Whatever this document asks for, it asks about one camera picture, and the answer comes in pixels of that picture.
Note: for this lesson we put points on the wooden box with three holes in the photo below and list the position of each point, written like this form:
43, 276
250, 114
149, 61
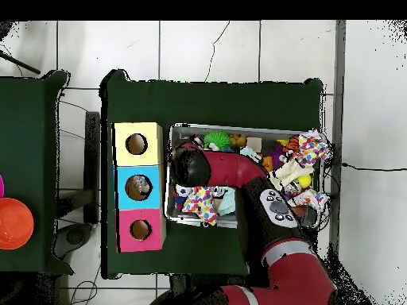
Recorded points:
154, 178

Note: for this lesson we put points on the small soccer ball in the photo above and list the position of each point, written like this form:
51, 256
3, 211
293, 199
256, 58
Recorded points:
182, 190

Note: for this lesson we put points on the dark green side table cloth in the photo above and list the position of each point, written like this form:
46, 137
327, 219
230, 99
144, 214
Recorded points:
38, 159

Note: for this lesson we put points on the shallow clear mesh bin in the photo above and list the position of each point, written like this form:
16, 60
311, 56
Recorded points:
181, 219

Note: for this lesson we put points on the black tripod leg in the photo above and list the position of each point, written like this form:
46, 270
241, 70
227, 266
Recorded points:
19, 63

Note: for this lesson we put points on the colourful polka-dot cloth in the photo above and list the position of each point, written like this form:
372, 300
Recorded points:
202, 204

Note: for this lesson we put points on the mint green knit cloth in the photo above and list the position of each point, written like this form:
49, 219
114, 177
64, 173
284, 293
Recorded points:
227, 202

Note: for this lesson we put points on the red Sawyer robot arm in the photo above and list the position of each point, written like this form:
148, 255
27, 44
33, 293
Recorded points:
229, 168

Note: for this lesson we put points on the dark green tablecloth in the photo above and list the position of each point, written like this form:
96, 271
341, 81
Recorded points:
159, 101

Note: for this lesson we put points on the black floor stand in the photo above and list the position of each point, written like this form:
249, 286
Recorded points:
92, 165

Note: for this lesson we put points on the orange plate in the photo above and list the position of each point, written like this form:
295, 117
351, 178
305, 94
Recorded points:
13, 223

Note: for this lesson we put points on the cream cloth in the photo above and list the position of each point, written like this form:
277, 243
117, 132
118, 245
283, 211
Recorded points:
294, 171

